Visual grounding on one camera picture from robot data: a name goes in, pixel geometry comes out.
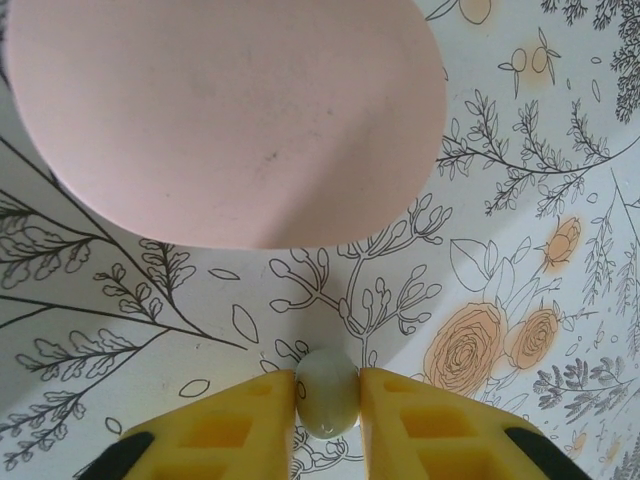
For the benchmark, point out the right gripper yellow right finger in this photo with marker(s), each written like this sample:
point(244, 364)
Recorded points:
point(440, 440)

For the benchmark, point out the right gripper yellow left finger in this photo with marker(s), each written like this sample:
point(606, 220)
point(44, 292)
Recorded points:
point(210, 440)

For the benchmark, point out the floral patterned table cover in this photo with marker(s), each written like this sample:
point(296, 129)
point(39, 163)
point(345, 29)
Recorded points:
point(500, 200)

